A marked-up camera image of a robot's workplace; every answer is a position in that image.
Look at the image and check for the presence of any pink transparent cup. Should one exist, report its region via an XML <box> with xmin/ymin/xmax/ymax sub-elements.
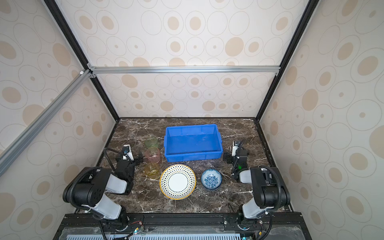
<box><xmin>145</xmin><ymin>147</ymin><xmax>162</xmax><ymax>164</ymax></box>

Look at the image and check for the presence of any yellow transparent cup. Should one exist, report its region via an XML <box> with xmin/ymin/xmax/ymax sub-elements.
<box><xmin>144</xmin><ymin>163</ymin><xmax>161</xmax><ymax>180</ymax></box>

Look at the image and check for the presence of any blue plastic bin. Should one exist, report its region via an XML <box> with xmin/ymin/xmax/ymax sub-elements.
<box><xmin>164</xmin><ymin>124</ymin><xmax>223</xmax><ymax>163</ymax></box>

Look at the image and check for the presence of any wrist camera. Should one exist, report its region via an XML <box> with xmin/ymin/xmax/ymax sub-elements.
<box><xmin>232</xmin><ymin>141</ymin><xmax>241</xmax><ymax>157</ymax></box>
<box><xmin>122</xmin><ymin>145</ymin><xmax>134</xmax><ymax>162</ymax></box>

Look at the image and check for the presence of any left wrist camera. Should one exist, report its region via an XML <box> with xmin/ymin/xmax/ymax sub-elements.
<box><xmin>122</xmin><ymin>145</ymin><xmax>134</xmax><ymax>162</ymax></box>

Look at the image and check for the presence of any blue floral small bowl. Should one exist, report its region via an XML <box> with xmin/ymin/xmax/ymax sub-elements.
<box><xmin>201</xmin><ymin>169</ymin><xmax>223</xmax><ymax>190</ymax></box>

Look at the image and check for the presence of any horizontal aluminium frame bar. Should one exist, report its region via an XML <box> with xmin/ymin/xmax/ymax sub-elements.
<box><xmin>90</xmin><ymin>66</ymin><xmax>280</xmax><ymax>74</ymax></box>

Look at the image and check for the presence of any green transparent cup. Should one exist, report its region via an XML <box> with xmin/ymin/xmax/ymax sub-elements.
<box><xmin>144</xmin><ymin>137</ymin><xmax>159</xmax><ymax>149</ymax></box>

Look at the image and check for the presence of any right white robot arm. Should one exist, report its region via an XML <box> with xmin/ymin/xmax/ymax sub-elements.
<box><xmin>223</xmin><ymin>140</ymin><xmax>291</xmax><ymax>223</ymax></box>

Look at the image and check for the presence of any left slanted aluminium bar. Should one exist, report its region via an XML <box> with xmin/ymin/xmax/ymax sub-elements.
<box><xmin>1</xmin><ymin>70</ymin><xmax>91</xmax><ymax>175</ymax></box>

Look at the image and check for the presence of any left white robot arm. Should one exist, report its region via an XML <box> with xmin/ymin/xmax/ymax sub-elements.
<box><xmin>63</xmin><ymin>145</ymin><xmax>144</xmax><ymax>230</ymax></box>

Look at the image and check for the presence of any yellow rimmed polka dot plate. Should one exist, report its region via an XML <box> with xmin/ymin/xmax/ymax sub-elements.
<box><xmin>159</xmin><ymin>164</ymin><xmax>197</xmax><ymax>200</ymax></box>

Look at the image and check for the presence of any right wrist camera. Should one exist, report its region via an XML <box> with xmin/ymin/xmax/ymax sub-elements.
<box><xmin>232</xmin><ymin>141</ymin><xmax>241</xmax><ymax>157</ymax></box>

